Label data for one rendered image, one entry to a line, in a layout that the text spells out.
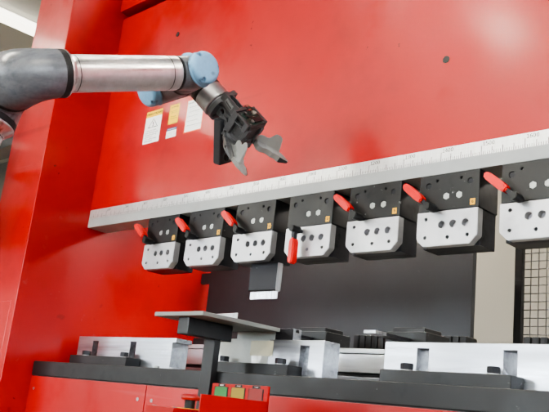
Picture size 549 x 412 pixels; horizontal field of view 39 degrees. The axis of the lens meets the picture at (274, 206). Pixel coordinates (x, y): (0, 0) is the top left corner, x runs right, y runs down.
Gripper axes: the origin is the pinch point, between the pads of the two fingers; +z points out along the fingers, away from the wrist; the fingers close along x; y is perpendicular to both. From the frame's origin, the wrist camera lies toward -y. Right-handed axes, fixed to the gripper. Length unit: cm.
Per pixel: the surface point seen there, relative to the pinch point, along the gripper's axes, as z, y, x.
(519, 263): 49, -15, 87
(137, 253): -41, -100, 40
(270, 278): 13.1, -31.6, 12.3
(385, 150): 12.4, 14.1, 22.2
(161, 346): 3, -73, 3
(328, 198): 10.2, -4.2, 17.8
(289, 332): 28.4, -31.1, 4.7
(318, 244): 17.3, -11.7, 12.0
